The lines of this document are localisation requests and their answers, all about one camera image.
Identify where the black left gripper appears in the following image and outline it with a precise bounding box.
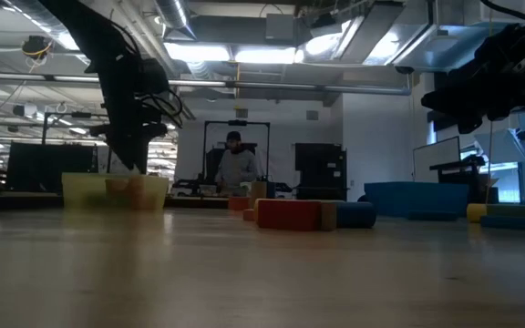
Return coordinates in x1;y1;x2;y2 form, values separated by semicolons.
89;90;169;176

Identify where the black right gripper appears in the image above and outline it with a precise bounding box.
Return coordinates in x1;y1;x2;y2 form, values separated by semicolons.
420;25;525;136

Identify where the tall tan block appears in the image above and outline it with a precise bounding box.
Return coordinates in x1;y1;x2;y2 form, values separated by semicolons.
249;180;269;210

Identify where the blue cylinder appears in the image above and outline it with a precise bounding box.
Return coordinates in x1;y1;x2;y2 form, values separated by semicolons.
335;200;377;230

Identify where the large red block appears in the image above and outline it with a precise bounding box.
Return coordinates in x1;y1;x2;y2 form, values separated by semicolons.
255;199;323;232

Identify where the desk with black equipment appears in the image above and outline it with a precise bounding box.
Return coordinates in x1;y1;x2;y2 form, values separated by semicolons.
428;153;500;205

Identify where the white tilted board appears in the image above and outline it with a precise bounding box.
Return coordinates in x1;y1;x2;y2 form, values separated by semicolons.
473;128;525;166

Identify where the translucent yellow bin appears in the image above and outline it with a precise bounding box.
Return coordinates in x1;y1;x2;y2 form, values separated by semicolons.
60;171;170;211

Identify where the background workbench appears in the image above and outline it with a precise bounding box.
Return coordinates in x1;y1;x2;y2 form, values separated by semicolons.
170;178;296;200

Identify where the black panel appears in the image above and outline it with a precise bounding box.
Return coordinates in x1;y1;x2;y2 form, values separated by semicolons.
6;141;98;192

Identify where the blue bin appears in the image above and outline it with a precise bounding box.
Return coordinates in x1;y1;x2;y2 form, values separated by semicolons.
363;180;469;219

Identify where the yellow cylinder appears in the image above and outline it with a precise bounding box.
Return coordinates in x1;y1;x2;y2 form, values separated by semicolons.
466;202;489;224

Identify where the person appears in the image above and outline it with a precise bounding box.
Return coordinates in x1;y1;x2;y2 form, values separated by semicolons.
215;130;260;197

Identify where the black equipment cabinet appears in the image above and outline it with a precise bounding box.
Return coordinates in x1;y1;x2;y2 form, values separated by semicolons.
294;142;348;201

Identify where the ceiling light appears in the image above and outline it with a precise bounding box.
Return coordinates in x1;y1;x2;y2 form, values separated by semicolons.
164;42;298;66

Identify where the grey ceiling pipe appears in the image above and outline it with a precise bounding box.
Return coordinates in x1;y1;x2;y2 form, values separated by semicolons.
0;71;412;97

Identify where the grey ventilation box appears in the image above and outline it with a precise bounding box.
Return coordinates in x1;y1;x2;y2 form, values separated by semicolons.
264;13;296;46

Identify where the yellow hanging cord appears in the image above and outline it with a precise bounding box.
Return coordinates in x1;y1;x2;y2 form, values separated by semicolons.
485;118;495;205

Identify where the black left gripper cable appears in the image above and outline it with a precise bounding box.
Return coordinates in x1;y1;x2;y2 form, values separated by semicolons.
141;88;185;129

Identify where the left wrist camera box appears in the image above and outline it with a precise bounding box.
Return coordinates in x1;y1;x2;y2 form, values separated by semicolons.
133;56;171;96

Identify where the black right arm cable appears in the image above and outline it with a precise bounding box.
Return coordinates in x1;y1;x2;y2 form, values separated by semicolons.
479;0;525;27

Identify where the rectangular silver duct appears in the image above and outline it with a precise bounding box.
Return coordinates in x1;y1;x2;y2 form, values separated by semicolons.
296;0;485;74

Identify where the round silver ceiling duct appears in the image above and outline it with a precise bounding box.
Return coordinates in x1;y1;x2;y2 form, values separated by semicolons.
154;0;196;41
6;0;91;52

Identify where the yellow black cable reel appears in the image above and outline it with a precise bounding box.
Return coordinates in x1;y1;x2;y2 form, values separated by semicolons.
20;35;55;61

